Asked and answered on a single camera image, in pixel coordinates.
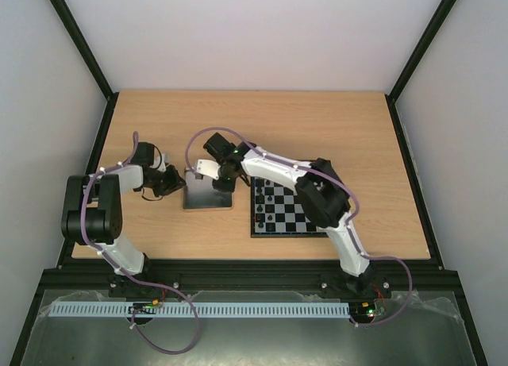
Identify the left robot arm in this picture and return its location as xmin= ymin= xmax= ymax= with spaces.
xmin=61 ymin=142 xmax=186 ymax=275

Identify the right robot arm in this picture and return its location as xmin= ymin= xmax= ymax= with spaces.
xmin=196 ymin=133 xmax=374 ymax=296

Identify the metal tray wooden rim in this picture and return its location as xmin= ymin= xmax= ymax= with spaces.
xmin=182 ymin=168 xmax=233 ymax=211

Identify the black white chessboard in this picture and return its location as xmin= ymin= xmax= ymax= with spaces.
xmin=250 ymin=177 xmax=326 ymax=238

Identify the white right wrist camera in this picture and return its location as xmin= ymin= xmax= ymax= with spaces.
xmin=193 ymin=159 xmax=221 ymax=180

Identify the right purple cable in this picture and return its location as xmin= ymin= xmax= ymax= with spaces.
xmin=185 ymin=126 xmax=414 ymax=328

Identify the purple cable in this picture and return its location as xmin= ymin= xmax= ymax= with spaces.
xmin=81 ymin=131 xmax=200 ymax=355
xmin=185 ymin=126 xmax=414 ymax=328

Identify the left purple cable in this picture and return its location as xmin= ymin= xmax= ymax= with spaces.
xmin=81 ymin=131 xmax=200 ymax=355

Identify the white slotted cable duct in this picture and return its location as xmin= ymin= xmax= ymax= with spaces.
xmin=48 ymin=302 xmax=350 ymax=319

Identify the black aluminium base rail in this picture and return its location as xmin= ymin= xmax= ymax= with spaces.
xmin=37 ymin=260 xmax=464 ymax=300

